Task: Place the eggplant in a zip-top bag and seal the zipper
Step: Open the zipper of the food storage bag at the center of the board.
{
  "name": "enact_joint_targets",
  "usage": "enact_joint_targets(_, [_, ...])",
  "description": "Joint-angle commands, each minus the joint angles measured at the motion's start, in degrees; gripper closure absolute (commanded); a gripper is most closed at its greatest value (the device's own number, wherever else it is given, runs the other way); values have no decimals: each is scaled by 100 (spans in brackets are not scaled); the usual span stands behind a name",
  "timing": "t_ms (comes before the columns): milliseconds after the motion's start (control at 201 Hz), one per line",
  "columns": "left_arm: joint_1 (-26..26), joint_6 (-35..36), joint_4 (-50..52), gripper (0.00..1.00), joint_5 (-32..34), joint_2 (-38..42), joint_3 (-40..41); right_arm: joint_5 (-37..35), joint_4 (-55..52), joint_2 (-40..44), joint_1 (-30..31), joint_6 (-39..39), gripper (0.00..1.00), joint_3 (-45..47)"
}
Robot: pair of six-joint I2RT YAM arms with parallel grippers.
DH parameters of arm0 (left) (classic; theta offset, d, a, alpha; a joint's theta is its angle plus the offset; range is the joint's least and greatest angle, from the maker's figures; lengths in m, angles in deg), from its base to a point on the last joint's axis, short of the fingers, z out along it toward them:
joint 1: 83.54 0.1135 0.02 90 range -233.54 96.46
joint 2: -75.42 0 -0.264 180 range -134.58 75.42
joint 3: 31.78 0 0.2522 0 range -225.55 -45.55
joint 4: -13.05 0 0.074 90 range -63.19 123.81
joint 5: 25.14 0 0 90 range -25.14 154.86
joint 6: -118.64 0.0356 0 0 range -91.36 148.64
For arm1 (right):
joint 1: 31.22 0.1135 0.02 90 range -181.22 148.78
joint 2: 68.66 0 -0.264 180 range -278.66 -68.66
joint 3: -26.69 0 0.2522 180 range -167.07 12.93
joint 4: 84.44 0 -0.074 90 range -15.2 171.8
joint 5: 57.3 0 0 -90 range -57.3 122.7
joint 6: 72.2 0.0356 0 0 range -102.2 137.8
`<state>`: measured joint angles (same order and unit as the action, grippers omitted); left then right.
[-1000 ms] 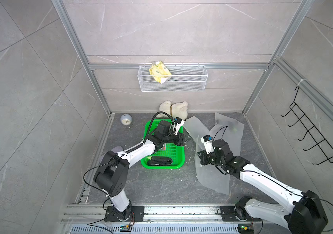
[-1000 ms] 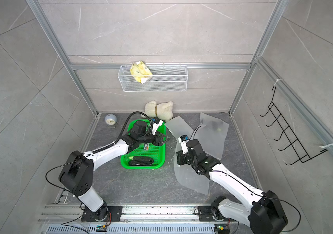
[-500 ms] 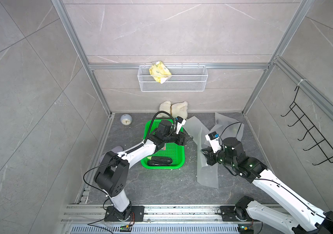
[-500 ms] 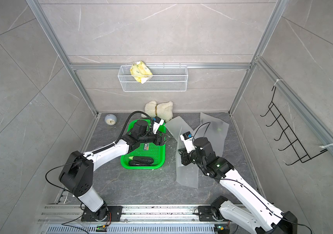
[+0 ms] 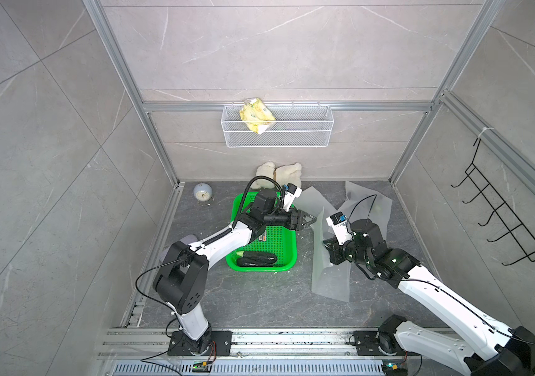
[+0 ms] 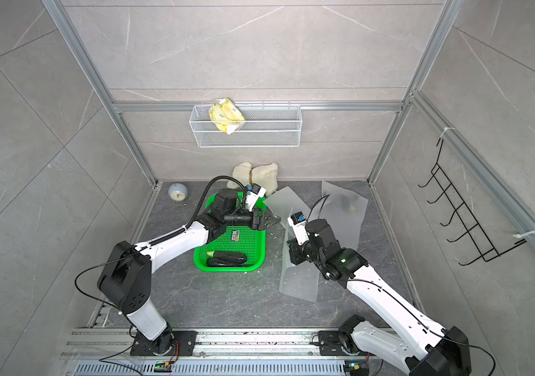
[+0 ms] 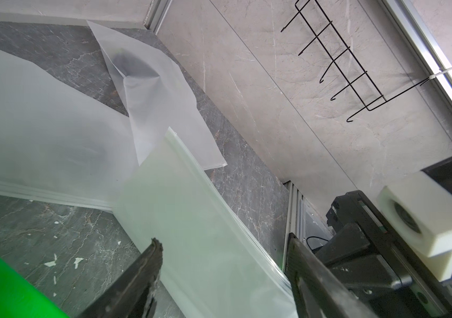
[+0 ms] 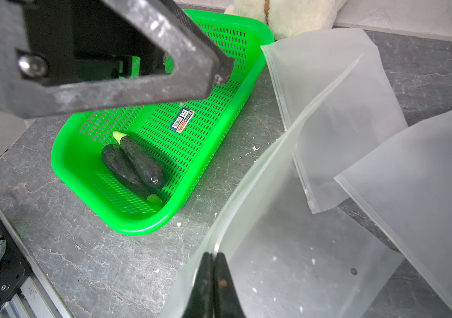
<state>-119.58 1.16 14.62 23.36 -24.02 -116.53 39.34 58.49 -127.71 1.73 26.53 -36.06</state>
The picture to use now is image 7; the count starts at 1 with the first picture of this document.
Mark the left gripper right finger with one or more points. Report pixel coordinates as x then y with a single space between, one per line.
316 291

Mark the black wire hook rack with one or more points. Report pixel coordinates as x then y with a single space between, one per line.
363 74

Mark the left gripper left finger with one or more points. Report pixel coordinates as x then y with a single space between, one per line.
133 293

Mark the green plastic basket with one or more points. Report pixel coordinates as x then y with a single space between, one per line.
18 298

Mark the clear zip-top bag stack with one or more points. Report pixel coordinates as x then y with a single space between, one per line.
212 265

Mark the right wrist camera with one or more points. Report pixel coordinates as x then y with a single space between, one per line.
419 208

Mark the aluminium mounting rail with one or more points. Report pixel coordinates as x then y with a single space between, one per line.
304 222

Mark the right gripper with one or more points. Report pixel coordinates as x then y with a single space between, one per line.
372 261

